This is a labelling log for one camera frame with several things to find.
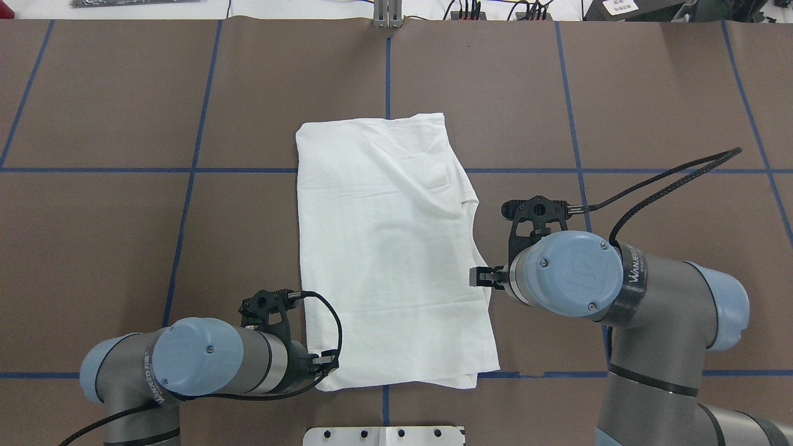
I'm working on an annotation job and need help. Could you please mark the grey aluminium frame post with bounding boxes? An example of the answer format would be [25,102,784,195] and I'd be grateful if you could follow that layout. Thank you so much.
[371,0,404,29]

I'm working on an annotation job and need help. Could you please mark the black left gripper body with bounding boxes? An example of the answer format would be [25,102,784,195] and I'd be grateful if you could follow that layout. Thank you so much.
[281,341,317,391]

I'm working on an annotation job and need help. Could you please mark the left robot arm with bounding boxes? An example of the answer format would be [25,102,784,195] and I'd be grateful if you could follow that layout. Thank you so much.
[63,317,341,445]

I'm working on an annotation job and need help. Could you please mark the white long-sleeve printed shirt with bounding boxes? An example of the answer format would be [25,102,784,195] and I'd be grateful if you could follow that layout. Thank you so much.
[295,113,499,392]

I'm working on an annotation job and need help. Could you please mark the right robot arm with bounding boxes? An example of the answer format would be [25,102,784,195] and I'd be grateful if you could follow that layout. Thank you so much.
[470,230,791,445]

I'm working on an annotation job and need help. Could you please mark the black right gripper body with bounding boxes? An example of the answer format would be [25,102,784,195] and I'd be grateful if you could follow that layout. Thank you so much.
[496,265,514,295]

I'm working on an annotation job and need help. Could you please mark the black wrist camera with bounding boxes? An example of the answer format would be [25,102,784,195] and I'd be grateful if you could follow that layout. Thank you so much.
[501,196,571,266]
[238,289,302,344]

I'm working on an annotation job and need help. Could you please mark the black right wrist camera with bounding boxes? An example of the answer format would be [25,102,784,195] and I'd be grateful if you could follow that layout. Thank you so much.
[501,196,571,266]

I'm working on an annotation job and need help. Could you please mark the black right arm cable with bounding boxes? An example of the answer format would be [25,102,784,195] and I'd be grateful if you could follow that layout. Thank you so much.
[567,147,743,248]

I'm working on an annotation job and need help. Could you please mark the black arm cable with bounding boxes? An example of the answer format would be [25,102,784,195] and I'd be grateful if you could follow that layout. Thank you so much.
[59,291,343,446]
[567,147,743,248]

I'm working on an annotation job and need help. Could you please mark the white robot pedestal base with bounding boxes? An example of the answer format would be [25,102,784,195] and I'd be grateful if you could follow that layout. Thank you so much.
[302,426,467,445]

